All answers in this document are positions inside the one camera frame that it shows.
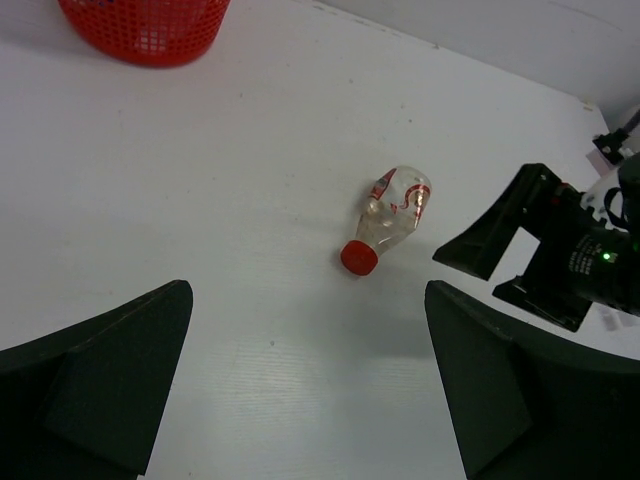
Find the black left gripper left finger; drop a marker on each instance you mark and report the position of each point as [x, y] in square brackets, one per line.
[86, 402]

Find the red-capped clear bottle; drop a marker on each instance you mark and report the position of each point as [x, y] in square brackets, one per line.
[391, 211]

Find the red mesh plastic bin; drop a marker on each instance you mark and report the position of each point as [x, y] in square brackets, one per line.
[150, 33]

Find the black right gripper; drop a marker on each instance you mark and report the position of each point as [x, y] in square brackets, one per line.
[580, 260]

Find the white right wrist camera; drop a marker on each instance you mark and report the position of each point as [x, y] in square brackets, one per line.
[610, 151]

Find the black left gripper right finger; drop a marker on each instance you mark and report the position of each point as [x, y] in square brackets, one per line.
[527, 404]

